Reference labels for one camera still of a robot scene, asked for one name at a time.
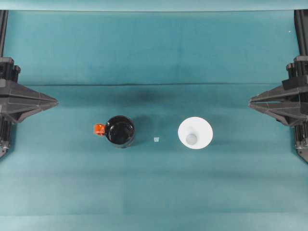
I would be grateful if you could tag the white paper cup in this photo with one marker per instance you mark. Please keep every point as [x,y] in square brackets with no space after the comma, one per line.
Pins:
[192,127]

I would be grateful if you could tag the small white scrap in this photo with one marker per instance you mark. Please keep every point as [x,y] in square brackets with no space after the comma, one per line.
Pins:
[157,139]

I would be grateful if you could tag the blue-green table cloth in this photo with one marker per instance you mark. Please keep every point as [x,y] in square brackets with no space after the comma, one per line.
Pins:
[154,192]

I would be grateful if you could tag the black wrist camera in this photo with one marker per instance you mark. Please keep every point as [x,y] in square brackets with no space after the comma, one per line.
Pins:
[9,72]
[300,69]

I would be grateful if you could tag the black side rail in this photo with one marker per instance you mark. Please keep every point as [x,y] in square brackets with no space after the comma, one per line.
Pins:
[303,31]
[3,31]

